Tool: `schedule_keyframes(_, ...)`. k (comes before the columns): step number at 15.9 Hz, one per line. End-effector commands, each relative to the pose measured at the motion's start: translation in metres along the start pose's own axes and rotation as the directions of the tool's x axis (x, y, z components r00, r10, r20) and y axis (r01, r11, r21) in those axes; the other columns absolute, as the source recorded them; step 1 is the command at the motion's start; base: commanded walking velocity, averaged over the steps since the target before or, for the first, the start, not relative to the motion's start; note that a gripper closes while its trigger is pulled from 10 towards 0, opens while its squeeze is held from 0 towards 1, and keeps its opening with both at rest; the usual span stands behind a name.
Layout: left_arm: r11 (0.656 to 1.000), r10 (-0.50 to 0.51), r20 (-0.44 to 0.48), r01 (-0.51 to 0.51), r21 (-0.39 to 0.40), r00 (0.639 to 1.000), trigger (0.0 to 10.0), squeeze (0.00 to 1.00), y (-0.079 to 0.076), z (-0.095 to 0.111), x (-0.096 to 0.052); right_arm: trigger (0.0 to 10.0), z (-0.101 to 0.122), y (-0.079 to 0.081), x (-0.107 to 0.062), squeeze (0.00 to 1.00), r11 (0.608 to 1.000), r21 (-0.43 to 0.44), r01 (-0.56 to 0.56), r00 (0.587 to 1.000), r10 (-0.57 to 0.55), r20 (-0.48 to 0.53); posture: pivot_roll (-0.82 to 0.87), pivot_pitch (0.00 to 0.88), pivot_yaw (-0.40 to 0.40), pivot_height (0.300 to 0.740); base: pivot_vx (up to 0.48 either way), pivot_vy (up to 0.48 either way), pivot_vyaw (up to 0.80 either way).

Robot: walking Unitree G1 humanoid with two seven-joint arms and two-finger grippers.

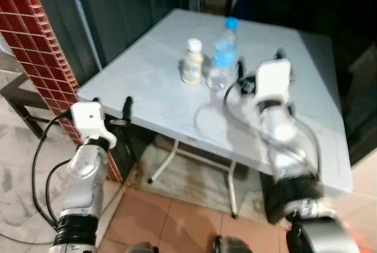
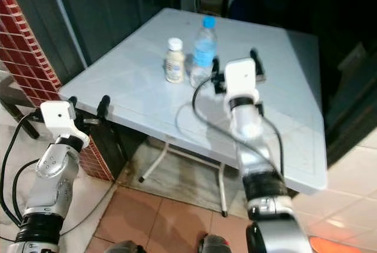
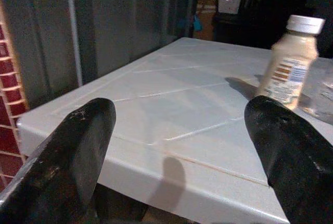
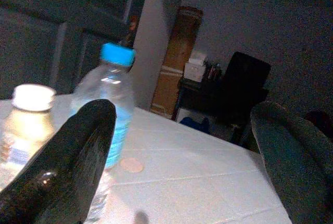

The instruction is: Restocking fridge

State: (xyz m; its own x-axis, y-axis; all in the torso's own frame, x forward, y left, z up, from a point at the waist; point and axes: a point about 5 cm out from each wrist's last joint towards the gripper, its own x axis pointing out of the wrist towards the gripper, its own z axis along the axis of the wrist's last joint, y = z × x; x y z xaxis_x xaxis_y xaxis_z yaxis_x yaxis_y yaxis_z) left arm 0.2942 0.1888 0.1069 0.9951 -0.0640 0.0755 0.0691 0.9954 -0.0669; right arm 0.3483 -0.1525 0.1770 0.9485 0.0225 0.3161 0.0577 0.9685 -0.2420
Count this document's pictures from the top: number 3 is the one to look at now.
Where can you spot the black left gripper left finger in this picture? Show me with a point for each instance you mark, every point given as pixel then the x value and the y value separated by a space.
pixel 65 161

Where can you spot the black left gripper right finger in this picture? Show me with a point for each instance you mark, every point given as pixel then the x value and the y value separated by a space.
pixel 294 161

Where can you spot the clear plastic bottle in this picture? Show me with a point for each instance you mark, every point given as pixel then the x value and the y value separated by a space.
pixel 321 88

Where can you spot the beige drink bottle white cap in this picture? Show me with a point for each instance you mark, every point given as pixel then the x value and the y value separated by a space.
pixel 290 65

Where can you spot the white plastic table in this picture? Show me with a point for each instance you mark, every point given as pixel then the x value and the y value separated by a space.
pixel 182 119

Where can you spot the white pipe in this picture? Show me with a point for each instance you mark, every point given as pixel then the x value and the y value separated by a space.
pixel 74 30

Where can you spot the teal hanging item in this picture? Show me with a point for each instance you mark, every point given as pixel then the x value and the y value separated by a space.
pixel 197 23

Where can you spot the brown wooden door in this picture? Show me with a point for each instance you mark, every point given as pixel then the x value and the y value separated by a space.
pixel 208 5

